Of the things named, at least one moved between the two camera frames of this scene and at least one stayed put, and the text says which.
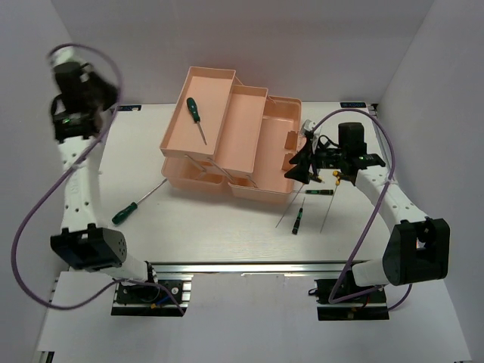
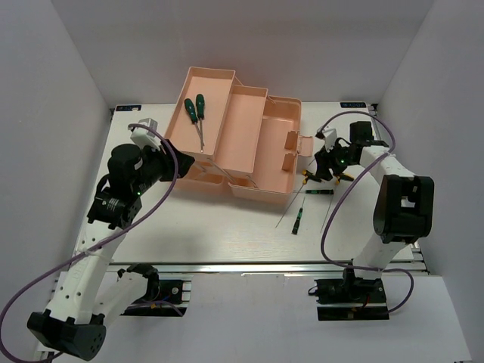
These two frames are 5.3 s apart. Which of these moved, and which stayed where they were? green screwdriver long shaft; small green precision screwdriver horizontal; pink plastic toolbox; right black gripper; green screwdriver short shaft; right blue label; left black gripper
Moved: green screwdriver long shaft; left black gripper; right black gripper
Stayed: green screwdriver short shaft; right blue label; pink plastic toolbox; small green precision screwdriver horizontal
